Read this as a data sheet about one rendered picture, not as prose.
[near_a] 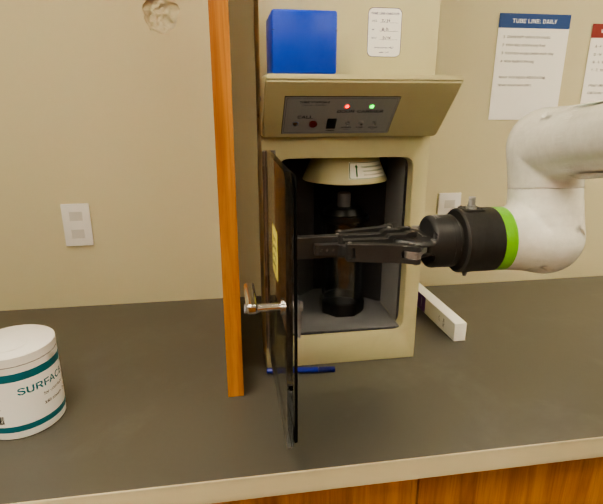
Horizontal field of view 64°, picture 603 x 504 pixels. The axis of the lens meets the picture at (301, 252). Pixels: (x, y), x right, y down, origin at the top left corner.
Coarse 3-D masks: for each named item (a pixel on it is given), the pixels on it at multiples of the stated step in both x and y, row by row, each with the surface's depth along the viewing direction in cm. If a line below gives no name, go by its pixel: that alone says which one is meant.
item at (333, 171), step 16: (320, 160) 95; (336, 160) 93; (352, 160) 93; (368, 160) 94; (304, 176) 99; (320, 176) 94; (336, 176) 93; (352, 176) 92; (368, 176) 93; (384, 176) 97
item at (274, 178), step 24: (288, 192) 57; (288, 216) 58; (288, 240) 59; (288, 264) 60; (288, 288) 61; (288, 312) 62; (288, 336) 63; (288, 360) 64; (288, 384) 65; (288, 408) 66; (288, 432) 67
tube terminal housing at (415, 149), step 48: (288, 0) 80; (336, 0) 81; (384, 0) 82; (432, 0) 84; (432, 48) 86; (288, 144) 87; (336, 144) 88; (384, 144) 90; (336, 336) 100; (384, 336) 102
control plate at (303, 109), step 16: (288, 96) 76; (304, 96) 76; (320, 96) 76; (336, 96) 77; (352, 96) 77; (368, 96) 78; (384, 96) 78; (400, 96) 78; (288, 112) 79; (304, 112) 79; (320, 112) 79; (336, 112) 80; (352, 112) 80; (368, 112) 81; (384, 112) 81; (288, 128) 82; (304, 128) 82; (320, 128) 83; (336, 128) 83; (352, 128) 84; (368, 128) 84; (384, 128) 85
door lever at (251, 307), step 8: (248, 288) 70; (248, 296) 67; (248, 304) 65; (256, 304) 65; (264, 304) 65; (272, 304) 65; (280, 304) 66; (248, 312) 65; (256, 312) 65; (280, 312) 66
